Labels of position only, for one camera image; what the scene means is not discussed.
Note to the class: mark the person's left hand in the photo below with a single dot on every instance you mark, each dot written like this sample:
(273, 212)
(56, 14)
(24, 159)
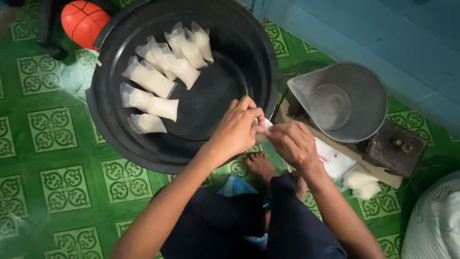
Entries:
(233, 133)

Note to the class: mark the person's right hand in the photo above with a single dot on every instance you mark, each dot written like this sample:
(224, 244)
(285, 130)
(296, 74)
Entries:
(296, 145)

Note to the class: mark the person's left fingers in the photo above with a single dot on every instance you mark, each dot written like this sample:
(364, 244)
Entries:
(249, 108)

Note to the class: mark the person's right fingers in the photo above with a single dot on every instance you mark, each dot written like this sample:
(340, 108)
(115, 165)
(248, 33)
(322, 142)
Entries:
(276, 133)

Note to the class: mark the small clear pouch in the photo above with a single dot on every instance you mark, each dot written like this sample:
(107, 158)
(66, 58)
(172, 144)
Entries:
(260, 137)

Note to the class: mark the large black round basin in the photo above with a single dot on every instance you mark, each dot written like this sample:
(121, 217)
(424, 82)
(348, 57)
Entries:
(219, 90)

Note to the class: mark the person's left foot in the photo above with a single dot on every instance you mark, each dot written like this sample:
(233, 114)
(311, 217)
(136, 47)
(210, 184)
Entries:
(260, 165)

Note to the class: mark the person's foot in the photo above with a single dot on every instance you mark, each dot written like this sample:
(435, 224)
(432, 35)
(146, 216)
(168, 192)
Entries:
(260, 165)
(299, 185)

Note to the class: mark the person's right foot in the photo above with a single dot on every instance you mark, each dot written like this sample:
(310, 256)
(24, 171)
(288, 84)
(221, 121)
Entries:
(299, 185)

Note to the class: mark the white bag with red print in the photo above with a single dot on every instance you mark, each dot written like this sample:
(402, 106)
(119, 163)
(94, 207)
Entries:
(336, 162)

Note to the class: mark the blue plastic item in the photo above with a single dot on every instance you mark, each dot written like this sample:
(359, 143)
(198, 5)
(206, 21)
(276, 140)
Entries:
(235, 187)

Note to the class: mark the grey metal scale pan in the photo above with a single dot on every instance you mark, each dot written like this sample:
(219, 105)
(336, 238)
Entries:
(337, 104)

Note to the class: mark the white filled plastic bag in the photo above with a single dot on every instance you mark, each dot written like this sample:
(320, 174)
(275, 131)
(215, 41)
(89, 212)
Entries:
(359, 176)
(368, 192)

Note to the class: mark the row of white filled packets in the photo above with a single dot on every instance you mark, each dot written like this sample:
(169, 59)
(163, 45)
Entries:
(154, 81)

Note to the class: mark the person's dark trousers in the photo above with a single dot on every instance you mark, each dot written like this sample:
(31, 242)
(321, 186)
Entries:
(222, 230)

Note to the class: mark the brown cardboard piece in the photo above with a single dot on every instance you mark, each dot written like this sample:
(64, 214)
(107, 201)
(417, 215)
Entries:
(382, 175)

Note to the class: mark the dark weighing scale base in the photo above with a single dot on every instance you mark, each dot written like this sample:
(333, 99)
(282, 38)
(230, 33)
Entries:
(395, 151)

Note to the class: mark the large white woven sack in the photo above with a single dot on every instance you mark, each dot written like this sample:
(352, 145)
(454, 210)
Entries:
(435, 219)

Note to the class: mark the orange basketball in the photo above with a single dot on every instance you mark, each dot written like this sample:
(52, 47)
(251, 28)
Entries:
(83, 22)

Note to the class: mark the black furniture leg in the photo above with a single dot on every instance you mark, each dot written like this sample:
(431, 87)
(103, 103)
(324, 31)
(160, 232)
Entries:
(50, 32)

